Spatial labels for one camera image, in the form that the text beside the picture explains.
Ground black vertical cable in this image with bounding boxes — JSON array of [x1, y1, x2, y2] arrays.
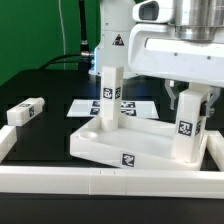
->
[[78, 0, 90, 53]]

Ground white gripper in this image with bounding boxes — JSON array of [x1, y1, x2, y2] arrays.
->
[[128, 0, 224, 117]]

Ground white marker base plate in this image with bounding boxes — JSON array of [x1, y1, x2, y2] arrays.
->
[[67, 99, 159, 119]]

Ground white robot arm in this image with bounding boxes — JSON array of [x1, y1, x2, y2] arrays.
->
[[90, 0, 224, 115]]

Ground white fence wall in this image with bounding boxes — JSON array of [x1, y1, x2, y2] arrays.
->
[[0, 125, 17, 163], [0, 166, 224, 199], [207, 131, 224, 172]]

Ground white front fence wall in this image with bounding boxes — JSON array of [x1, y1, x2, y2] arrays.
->
[[0, 166, 224, 199]]

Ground black cable with connector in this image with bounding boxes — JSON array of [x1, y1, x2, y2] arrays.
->
[[39, 50, 96, 71]]

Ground white desk top tray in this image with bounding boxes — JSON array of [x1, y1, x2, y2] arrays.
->
[[70, 114, 207, 171]]

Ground white left fence wall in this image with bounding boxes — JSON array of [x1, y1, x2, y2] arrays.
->
[[0, 125, 17, 163]]

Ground white right fence wall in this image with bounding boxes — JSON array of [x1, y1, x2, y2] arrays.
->
[[207, 131, 224, 172]]

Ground white thin cable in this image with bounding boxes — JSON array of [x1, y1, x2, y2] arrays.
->
[[58, 0, 67, 71]]

